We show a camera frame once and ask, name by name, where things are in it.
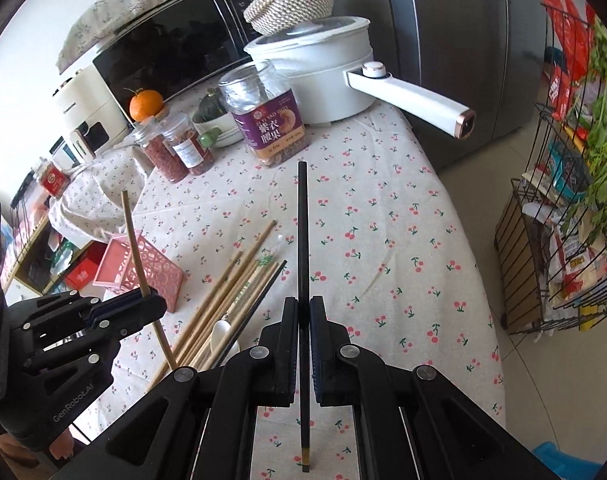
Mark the red goji berry jar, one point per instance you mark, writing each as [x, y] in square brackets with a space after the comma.
[150, 138]

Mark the orange tangerine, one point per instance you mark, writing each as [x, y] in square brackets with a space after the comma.
[145, 103]

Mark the dried fruit jar white label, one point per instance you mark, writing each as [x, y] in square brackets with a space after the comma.
[182, 138]

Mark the white electric pot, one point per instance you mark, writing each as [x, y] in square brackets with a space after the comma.
[331, 68]

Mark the black chopstick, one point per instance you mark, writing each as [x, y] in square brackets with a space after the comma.
[248, 310]
[304, 314]

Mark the woven rope basket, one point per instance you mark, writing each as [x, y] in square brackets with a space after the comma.
[268, 17]

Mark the red tin box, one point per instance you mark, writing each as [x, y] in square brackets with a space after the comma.
[53, 180]

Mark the red plastic bag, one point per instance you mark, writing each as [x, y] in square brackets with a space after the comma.
[574, 33]

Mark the dark green squash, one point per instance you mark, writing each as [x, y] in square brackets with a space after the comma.
[211, 106]

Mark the cherry print tablecloth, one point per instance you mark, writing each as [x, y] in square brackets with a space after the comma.
[388, 253]

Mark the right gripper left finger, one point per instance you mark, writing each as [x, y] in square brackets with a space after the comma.
[277, 372]

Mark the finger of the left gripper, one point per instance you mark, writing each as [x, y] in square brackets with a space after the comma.
[128, 312]

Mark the short wooden chopstick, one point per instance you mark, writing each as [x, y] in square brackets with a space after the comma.
[201, 310]

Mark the white plastic spoon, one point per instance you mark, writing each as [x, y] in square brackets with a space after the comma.
[220, 331]

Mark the grey refrigerator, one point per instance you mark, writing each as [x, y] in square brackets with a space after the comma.
[486, 54]

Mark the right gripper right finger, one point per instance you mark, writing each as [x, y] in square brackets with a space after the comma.
[331, 376]

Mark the green leafy vegetables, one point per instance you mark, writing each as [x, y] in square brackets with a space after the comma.
[592, 95]

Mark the black wire rack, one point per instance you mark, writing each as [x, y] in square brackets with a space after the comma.
[553, 261]

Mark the purple label nut jar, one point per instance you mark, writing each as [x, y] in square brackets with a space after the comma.
[265, 109]

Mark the blue plastic stool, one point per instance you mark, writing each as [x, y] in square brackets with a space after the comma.
[564, 465]

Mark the cream air fryer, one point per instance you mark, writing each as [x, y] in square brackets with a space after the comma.
[93, 120]

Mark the long wooden chopstick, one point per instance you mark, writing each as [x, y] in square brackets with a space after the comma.
[252, 251]

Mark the brown wooden chopstick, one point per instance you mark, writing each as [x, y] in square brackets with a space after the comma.
[140, 273]

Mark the white bowl with green knob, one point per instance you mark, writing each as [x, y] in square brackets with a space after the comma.
[220, 132]

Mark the black microwave oven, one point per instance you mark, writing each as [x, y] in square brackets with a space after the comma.
[174, 46]

